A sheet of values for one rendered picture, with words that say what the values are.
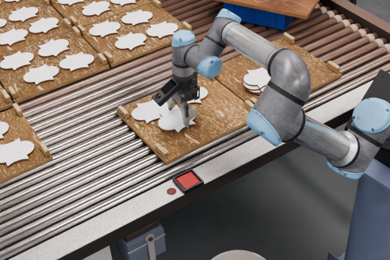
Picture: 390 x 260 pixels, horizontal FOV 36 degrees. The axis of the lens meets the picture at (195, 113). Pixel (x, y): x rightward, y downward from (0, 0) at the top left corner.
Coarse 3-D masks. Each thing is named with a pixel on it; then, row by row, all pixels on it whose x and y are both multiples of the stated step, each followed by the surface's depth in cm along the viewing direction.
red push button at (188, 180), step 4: (188, 172) 202; (180, 176) 201; (184, 176) 200; (188, 176) 200; (192, 176) 200; (180, 180) 199; (184, 180) 199; (188, 180) 199; (192, 180) 199; (196, 180) 199; (180, 184) 198; (184, 184) 198; (188, 184) 198; (192, 184) 198; (184, 188) 197
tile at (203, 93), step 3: (201, 87) 235; (201, 90) 234; (204, 90) 234; (201, 93) 232; (204, 93) 232; (207, 93) 232; (201, 96) 231; (204, 96) 231; (198, 99) 230; (201, 99) 230; (189, 102) 228; (192, 102) 228; (195, 102) 228; (198, 102) 228
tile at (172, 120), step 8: (168, 112) 223; (176, 112) 223; (160, 120) 220; (168, 120) 220; (176, 120) 219; (192, 120) 220; (160, 128) 218; (168, 128) 216; (176, 128) 216; (184, 128) 217
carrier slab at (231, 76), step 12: (300, 48) 254; (228, 60) 250; (240, 60) 250; (312, 60) 247; (228, 72) 244; (240, 72) 243; (312, 72) 241; (324, 72) 241; (228, 84) 237; (240, 84) 237; (312, 84) 235; (324, 84) 236; (240, 96) 231; (252, 96) 231
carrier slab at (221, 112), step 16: (208, 80) 240; (208, 96) 232; (224, 96) 232; (128, 112) 227; (208, 112) 225; (224, 112) 224; (240, 112) 224; (144, 128) 219; (192, 128) 218; (208, 128) 218; (224, 128) 217; (160, 144) 212; (176, 144) 212; (192, 144) 212
